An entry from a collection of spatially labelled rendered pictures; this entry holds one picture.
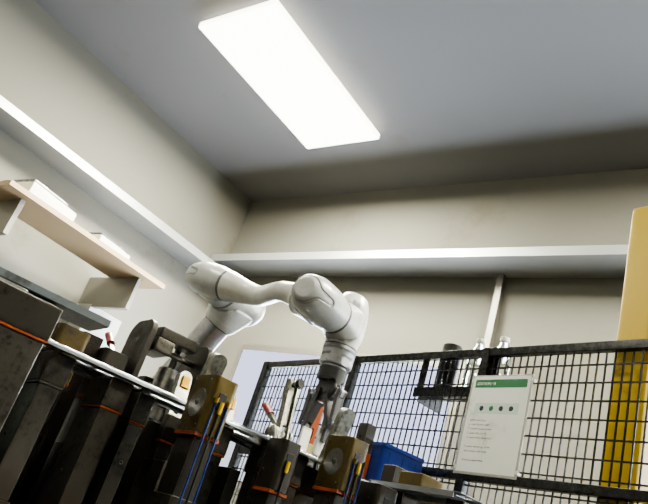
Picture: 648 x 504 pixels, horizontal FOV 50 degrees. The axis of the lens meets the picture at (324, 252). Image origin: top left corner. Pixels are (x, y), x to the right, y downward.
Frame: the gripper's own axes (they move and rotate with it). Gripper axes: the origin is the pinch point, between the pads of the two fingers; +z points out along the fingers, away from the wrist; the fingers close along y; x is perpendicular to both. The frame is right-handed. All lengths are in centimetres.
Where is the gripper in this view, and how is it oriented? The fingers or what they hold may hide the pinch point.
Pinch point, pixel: (311, 443)
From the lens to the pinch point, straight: 181.5
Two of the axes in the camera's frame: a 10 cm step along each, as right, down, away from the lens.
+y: 6.3, -1.5, -7.6
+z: -2.9, 8.7, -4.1
